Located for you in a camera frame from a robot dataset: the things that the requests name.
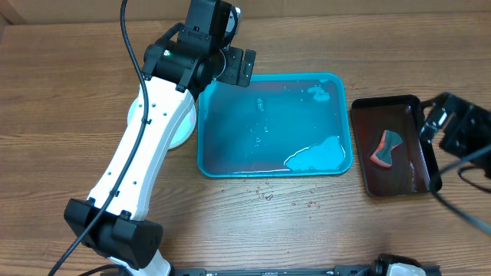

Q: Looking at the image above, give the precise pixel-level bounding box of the orange black sponge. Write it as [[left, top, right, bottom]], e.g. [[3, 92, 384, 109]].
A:
[[370, 130, 403, 169]]

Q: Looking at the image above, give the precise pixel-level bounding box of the teal plastic tray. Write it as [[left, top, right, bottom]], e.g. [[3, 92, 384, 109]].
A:
[[197, 72, 354, 178]]

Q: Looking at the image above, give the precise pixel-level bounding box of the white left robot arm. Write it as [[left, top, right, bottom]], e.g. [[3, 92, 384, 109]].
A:
[[64, 0, 255, 275]]

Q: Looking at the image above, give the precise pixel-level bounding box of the light blue plate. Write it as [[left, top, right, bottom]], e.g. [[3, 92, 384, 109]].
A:
[[127, 98, 197, 150]]

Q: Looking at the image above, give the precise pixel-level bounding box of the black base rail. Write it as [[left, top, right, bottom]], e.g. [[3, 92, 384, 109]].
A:
[[100, 264, 442, 276]]

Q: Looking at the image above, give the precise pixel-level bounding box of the grey device at base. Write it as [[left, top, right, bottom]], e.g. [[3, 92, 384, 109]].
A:
[[369, 254, 427, 276]]

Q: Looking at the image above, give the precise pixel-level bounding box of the black rectangular tray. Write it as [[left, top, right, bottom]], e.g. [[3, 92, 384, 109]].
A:
[[351, 94, 438, 197]]

